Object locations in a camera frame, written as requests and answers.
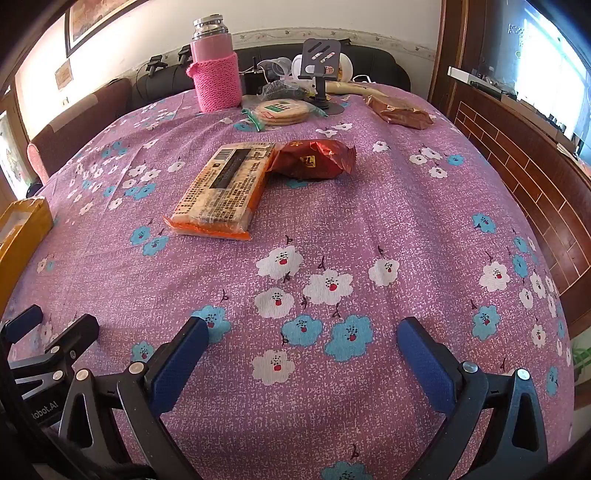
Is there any framed wall picture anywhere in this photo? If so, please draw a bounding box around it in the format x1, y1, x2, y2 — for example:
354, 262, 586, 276
65, 0, 148, 58

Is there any crumpled clear plastic bag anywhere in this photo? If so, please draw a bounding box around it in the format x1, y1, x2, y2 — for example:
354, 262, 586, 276
256, 79, 315, 100

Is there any dark red foil snack packet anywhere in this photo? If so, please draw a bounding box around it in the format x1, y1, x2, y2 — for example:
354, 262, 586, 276
268, 140, 357, 181

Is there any grey phone stand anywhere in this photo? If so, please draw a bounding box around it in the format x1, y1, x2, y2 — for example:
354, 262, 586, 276
295, 38, 347, 116

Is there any black sofa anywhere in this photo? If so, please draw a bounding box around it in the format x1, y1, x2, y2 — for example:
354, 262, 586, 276
131, 44, 411, 112

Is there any low cabinet with clutter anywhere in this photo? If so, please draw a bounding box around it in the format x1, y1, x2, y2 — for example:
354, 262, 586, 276
447, 66, 591, 162

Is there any green plant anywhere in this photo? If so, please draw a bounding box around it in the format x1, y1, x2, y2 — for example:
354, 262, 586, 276
570, 342, 591, 384

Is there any beige long object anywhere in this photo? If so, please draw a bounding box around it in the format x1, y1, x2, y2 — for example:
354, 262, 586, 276
325, 83, 389, 99

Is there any brown foil packet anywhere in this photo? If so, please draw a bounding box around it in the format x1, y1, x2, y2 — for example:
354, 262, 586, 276
366, 95, 435, 130

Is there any round crackers clear pack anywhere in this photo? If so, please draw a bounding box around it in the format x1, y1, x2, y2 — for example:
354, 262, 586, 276
241, 98, 326, 132

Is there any glass door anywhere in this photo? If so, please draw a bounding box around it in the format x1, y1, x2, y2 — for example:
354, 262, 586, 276
0, 111, 28, 195

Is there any pink knit-sleeved thermos bottle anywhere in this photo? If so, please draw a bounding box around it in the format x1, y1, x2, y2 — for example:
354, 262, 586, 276
186, 15, 244, 114

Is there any maroon chair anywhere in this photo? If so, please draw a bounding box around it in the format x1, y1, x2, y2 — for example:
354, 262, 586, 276
27, 78, 134, 183

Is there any white container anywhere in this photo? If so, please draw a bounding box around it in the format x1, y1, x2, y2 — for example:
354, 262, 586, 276
293, 54, 356, 84

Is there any cream orange cracker pack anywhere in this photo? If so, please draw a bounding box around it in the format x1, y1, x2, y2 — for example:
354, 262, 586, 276
163, 142, 278, 241

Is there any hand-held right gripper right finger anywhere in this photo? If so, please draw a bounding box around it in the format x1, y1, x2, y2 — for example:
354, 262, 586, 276
397, 316, 550, 480

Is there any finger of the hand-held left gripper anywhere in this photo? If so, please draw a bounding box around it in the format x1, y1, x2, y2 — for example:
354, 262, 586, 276
0, 305, 44, 344
9, 314, 101, 384

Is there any yellow cardboard box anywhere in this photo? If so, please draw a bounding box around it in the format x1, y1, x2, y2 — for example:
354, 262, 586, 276
0, 198, 55, 315

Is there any clear plastic cup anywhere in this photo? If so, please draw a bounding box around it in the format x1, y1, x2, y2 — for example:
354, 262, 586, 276
257, 58, 296, 84

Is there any small black device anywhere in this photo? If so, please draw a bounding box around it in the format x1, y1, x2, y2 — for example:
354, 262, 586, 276
244, 58, 262, 95

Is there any wooden door frame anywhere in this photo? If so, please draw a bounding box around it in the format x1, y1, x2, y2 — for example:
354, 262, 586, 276
429, 0, 481, 116

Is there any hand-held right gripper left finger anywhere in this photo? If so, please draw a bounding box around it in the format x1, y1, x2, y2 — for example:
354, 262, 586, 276
59, 316, 211, 480

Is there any purple floral tablecloth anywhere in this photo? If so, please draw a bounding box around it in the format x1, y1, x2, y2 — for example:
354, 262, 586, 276
0, 83, 575, 480

